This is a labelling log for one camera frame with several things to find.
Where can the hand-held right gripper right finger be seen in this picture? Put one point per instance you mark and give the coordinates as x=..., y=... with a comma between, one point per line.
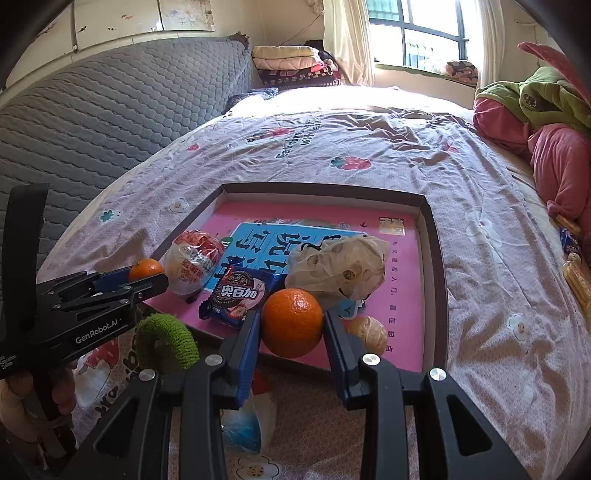
x=334, y=350

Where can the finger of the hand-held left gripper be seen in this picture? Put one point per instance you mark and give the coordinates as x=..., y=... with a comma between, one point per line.
x=115, y=277
x=138, y=288

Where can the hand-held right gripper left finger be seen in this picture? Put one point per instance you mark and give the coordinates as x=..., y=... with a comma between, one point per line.
x=247, y=355

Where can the small orange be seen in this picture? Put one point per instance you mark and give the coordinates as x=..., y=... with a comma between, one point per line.
x=147, y=268

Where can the dull brownish orange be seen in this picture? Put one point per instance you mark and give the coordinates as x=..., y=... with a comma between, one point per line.
x=369, y=334

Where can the large orange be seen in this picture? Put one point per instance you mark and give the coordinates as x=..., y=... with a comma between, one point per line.
x=292, y=323

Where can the red and white snack packet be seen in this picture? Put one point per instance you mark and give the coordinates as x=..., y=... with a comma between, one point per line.
x=194, y=263

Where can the dark blue cookie packet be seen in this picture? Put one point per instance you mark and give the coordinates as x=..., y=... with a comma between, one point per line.
x=235, y=290

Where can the green fuzzy scrunchie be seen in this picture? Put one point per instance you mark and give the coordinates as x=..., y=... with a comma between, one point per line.
x=178, y=341

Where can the blue and white snack packet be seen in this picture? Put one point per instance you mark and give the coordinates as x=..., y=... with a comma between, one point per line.
x=247, y=424

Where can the shallow cardboard box pink bottom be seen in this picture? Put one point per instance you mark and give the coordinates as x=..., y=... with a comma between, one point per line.
x=406, y=295

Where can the person's left hand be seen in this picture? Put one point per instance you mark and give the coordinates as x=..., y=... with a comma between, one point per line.
x=64, y=392

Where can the crumpled white plastic bag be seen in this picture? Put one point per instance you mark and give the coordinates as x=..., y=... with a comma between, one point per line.
x=332, y=267

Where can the grey quilted headboard cover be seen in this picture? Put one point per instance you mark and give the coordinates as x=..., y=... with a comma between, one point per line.
x=115, y=115

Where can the dark patterned cloth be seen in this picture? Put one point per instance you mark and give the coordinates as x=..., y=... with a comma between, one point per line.
x=251, y=97

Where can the yellow snack packet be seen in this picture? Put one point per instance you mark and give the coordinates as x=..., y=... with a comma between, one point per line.
x=577, y=279
x=569, y=224

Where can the white wooden headboard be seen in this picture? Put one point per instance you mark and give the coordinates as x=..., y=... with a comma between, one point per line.
x=115, y=18

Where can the small blue snack packet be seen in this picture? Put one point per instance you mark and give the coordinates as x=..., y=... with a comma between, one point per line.
x=569, y=241

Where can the folded dark red patterned blanket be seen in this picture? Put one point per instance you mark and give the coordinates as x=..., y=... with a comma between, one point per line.
x=300, y=76

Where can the folded cream blanket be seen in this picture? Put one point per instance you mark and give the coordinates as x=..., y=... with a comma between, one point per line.
x=286, y=55

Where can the dark bag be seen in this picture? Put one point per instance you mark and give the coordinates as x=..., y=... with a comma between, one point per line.
x=318, y=50

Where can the patterned cushion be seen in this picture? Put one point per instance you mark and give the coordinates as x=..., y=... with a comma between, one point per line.
x=461, y=70

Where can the cream curtain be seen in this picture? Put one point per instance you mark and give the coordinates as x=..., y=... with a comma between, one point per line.
x=346, y=41
x=485, y=41

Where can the green fleece garment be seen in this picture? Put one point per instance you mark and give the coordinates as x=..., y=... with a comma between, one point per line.
x=545, y=99

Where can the dark framed window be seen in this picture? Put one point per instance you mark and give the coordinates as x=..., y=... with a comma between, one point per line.
x=425, y=32

